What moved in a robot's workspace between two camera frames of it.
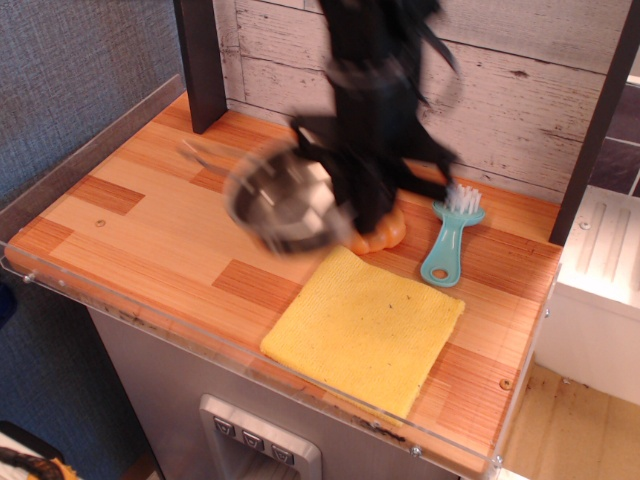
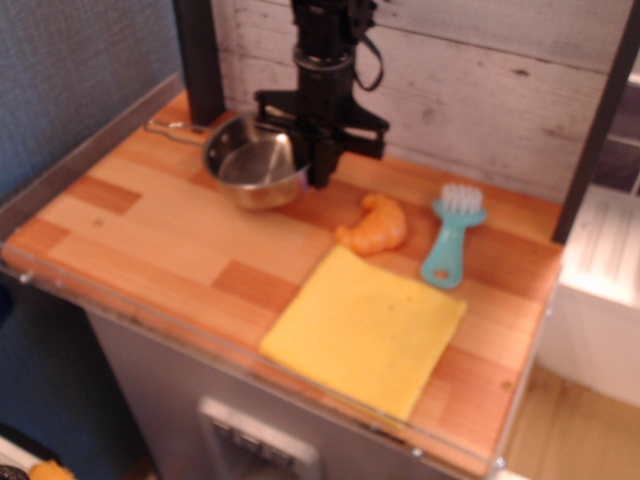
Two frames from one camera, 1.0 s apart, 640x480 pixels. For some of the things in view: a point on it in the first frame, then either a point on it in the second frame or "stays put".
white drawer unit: [591, 330] stays put
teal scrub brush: [460, 209] stays put
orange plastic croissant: [390, 233] stays put
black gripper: [375, 146] -> [324, 99]
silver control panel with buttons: [247, 446] stays put
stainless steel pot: [285, 200] -> [248, 161]
